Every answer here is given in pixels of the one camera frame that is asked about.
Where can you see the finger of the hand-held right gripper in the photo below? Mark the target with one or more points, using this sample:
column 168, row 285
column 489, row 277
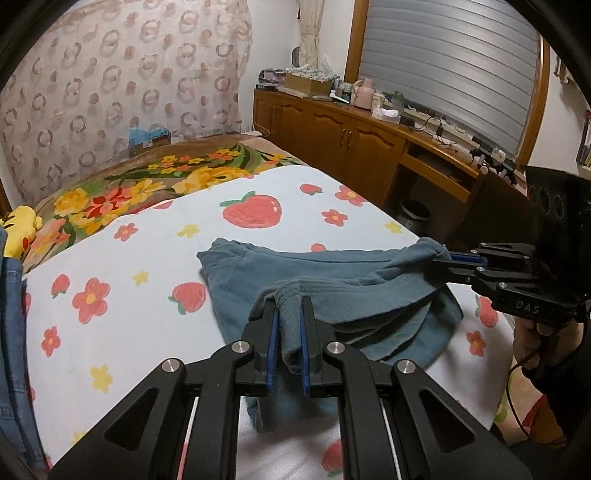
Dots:
column 466, row 259
column 461, row 273

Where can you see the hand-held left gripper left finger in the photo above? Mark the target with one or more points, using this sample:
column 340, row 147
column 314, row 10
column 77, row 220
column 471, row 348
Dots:
column 272, row 355

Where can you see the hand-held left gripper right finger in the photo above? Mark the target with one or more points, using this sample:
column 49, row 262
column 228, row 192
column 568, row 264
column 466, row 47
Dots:
column 304, row 355

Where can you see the teal shorts pants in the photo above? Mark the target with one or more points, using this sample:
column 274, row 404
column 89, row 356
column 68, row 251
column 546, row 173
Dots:
column 360, row 286

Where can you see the person's right hand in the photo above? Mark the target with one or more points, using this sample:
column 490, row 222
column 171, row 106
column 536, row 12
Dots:
column 549, row 341

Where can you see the black trash bin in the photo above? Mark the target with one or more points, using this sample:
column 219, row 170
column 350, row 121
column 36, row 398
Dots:
column 415, row 214

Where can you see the row of books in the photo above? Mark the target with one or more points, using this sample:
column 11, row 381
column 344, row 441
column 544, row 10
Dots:
column 585, row 143

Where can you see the white flower printed bed sheet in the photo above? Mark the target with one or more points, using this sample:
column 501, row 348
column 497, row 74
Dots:
column 152, row 277

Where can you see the pink tissue box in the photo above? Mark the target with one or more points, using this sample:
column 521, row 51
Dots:
column 387, row 115

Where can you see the wooden side cabinet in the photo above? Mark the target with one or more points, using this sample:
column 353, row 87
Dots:
column 351, row 134

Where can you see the pink kettle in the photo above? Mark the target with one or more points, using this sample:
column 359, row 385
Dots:
column 363, row 94

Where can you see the grey window blind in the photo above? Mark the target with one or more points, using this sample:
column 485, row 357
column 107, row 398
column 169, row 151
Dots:
column 452, row 64

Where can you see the brown floral blanket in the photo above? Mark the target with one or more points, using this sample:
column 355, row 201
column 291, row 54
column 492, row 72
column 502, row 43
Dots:
column 152, row 184

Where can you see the large cardboard box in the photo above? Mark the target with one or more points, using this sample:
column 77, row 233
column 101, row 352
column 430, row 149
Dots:
column 307, row 83

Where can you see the cardboard box with blue cloth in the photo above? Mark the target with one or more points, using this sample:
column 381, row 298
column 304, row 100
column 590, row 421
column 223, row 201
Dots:
column 147, row 141

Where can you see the folded blue jeans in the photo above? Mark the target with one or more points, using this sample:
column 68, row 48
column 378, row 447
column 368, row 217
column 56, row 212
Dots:
column 11, row 346

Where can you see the round white mirror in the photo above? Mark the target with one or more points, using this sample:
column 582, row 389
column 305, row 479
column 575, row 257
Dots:
column 297, row 56

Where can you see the cream tied curtain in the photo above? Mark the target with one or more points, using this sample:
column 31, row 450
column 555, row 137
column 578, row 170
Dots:
column 310, row 32

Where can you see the yellow plush toy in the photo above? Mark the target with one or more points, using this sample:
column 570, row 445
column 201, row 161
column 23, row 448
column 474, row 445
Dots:
column 23, row 230

